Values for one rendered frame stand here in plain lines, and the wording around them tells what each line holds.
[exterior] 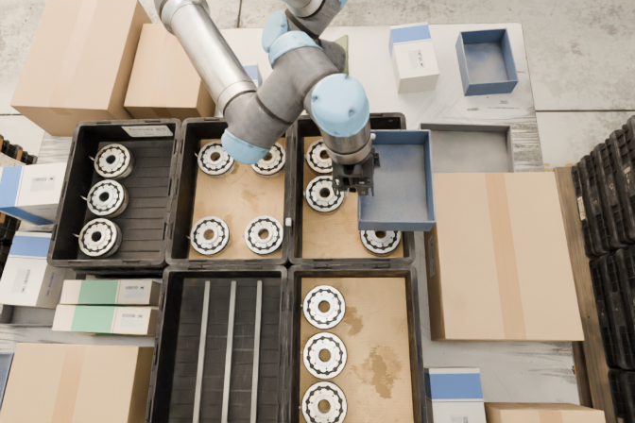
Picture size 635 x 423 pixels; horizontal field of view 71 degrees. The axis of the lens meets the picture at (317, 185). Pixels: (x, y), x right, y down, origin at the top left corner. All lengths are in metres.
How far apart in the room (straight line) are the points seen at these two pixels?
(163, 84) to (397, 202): 0.81
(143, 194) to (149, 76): 0.37
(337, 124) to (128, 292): 0.86
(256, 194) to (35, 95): 0.72
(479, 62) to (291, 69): 1.03
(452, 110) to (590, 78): 1.24
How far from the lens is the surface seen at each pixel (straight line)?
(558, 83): 2.56
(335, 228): 1.19
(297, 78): 0.66
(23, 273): 1.50
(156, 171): 1.36
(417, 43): 1.51
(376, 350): 1.15
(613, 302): 1.96
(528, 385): 1.36
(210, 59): 0.81
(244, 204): 1.24
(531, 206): 1.22
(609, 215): 1.92
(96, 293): 1.34
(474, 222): 1.16
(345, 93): 0.60
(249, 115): 0.71
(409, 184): 0.98
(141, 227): 1.32
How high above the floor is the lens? 1.98
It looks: 69 degrees down
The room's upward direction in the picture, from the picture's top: 11 degrees counter-clockwise
